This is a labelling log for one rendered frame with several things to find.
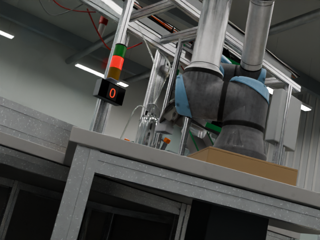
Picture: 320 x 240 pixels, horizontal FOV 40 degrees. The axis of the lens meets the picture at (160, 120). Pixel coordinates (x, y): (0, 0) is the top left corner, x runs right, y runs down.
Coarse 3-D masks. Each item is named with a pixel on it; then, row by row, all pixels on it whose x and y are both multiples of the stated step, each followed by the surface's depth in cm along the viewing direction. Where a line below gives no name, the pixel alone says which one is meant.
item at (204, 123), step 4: (196, 120) 195; (200, 120) 192; (204, 120) 189; (212, 120) 206; (204, 124) 188; (208, 124) 188; (212, 124) 189; (216, 124) 203; (208, 128) 189; (212, 128) 190; (216, 128) 190; (220, 128) 191
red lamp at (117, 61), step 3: (114, 57) 179; (117, 57) 179; (120, 57) 179; (111, 60) 180; (114, 60) 179; (117, 60) 179; (120, 60) 179; (123, 60) 181; (111, 63) 179; (114, 63) 178; (117, 63) 178; (120, 63) 179; (111, 66) 178; (114, 66) 178; (117, 66) 178; (120, 66) 179; (120, 69) 179
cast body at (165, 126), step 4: (164, 120) 177; (172, 120) 179; (160, 124) 178; (164, 124) 176; (168, 124) 178; (172, 124) 179; (156, 128) 179; (160, 128) 177; (164, 128) 176; (168, 128) 176; (172, 128) 178; (156, 132) 181; (160, 132) 179; (164, 132) 180; (168, 132) 176; (172, 132) 177
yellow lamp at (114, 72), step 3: (111, 69) 178; (114, 69) 178; (117, 69) 178; (108, 72) 178; (111, 72) 177; (114, 72) 177; (117, 72) 178; (108, 75) 177; (111, 75) 177; (114, 75) 177; (117, 75) 178; (114, 78) 177; (117, 78) 178
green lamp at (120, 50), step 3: (117, 45) 181; (120, 45) 180; (114, 48) 182; (117, 48) 180; (120, 48) 180; (123, 48) 180; (126, 48) 182; (114, 51) 180; (117, 51) 180; (120, 51) 180; (123, 51) 180; (114, 54) 180; (117, 54) 179; (120, 54) 179; (123, 54) 180; (123, 57) 180
